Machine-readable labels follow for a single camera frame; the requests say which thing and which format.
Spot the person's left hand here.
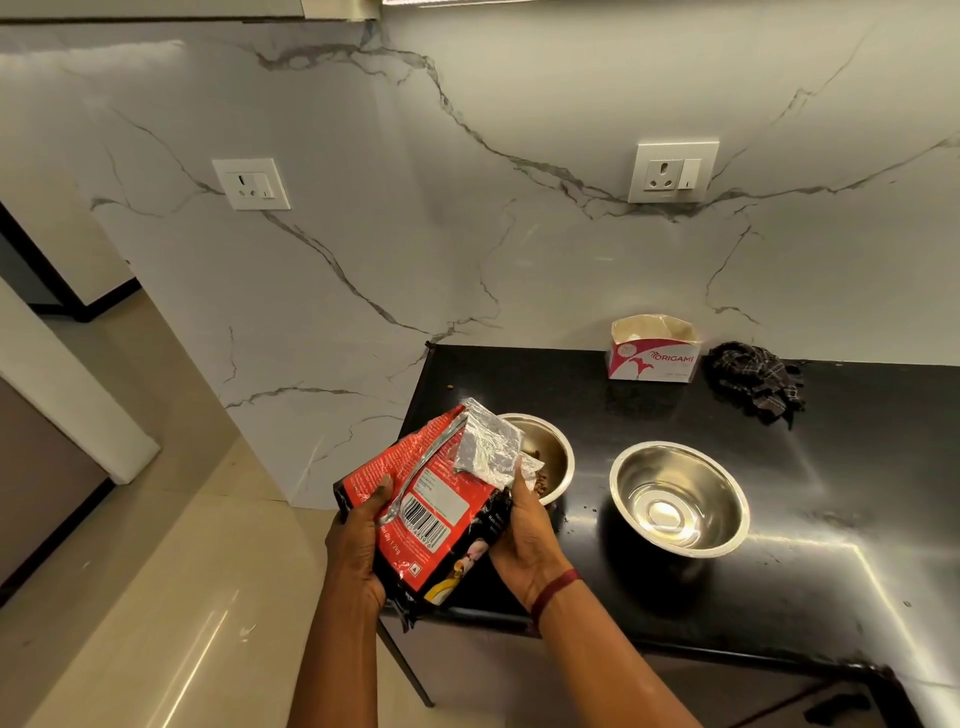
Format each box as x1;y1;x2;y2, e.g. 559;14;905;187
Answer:
324;473;396;612

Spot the person's right hand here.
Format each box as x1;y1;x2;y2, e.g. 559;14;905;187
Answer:
488;462;574;610

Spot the steel spoon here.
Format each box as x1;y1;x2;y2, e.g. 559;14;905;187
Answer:
377;411;470;527

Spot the red and black food packet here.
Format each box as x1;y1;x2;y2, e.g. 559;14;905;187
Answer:
333;398;546;632

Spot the person's left forearm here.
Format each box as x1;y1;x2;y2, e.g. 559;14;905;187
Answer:
288;576;387;728

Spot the person's right forearm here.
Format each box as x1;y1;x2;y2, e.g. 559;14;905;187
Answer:
529;577;705;728

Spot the steel bowl with food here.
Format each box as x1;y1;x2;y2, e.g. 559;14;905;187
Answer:
496;413;576;507

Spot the red thread wristband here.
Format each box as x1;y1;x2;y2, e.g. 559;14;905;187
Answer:
529;568;583;618

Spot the black counter leg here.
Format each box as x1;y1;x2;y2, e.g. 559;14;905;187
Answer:
375;618;436;709

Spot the empty steel bowl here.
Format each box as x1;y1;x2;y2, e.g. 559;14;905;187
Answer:
609;441;751;560

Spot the red and white tissue box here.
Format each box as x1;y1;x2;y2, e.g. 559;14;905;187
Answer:
606;315;702;384

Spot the dark checkered cloth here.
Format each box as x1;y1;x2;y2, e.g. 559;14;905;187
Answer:
705;342;808;430

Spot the white wall socket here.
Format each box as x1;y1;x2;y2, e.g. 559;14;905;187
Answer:
627;139;720;205
211;157;292;212

